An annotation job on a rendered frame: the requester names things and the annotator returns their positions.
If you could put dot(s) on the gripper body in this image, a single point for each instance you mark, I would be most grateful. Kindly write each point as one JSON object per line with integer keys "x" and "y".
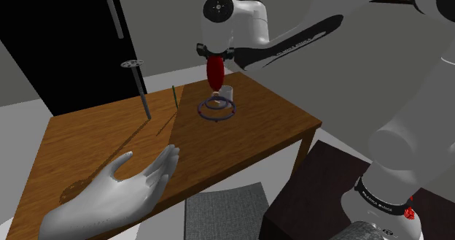
{"x": 202, "y": 49}

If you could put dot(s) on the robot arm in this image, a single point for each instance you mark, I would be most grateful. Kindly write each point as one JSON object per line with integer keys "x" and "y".
{"x": 408, "y": 90}

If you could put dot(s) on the red oval object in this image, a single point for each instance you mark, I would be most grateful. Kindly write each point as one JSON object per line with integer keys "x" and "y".
{"x": 215, "y": 72}

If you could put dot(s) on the white cup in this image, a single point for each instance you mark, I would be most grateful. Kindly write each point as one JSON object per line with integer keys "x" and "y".
{"x": 228, "y": 91}

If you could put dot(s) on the green pencil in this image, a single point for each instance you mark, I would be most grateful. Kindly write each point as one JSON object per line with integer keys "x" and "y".
{"x": 175, "y": 97}

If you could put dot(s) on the grey potato masher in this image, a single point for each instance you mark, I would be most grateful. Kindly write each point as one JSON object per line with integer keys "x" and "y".
{"x": 140, "y": 87}

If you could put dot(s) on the brown wooden table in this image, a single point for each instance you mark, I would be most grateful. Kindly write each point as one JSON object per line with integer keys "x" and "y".
{"x": 249, "y": 129}

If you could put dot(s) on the grey fabric chair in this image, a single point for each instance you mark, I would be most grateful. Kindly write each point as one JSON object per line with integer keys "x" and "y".
{"x": 224, "y": 214}

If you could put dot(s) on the white hand figure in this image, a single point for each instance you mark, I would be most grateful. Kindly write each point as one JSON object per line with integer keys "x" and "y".
{"x": 106, "y": 200}

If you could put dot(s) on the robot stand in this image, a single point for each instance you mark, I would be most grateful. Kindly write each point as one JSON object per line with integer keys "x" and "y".
{"x": 312, "y": 196}

